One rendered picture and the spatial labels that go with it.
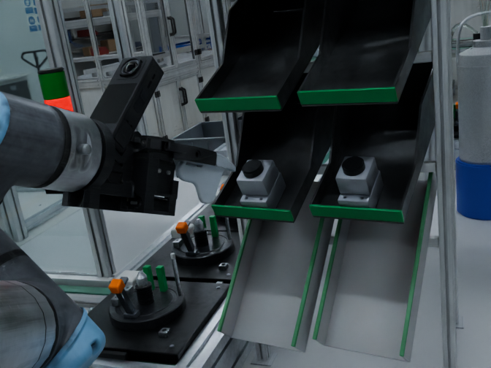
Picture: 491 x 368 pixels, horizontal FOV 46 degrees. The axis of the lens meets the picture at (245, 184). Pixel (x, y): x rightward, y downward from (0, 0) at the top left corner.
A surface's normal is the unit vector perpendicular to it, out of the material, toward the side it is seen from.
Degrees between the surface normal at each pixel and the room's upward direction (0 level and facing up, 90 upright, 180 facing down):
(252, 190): 115
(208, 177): 82
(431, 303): 0
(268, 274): 45
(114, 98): 38
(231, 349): 90
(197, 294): 0
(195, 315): 0
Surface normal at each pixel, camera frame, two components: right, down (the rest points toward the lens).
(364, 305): -0.44, -0.44
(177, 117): 0.88, 0.03
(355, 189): -0.39, 0.69
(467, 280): -0.13, -0.95
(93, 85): -0.45, 0.32
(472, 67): -0.70, 0.30
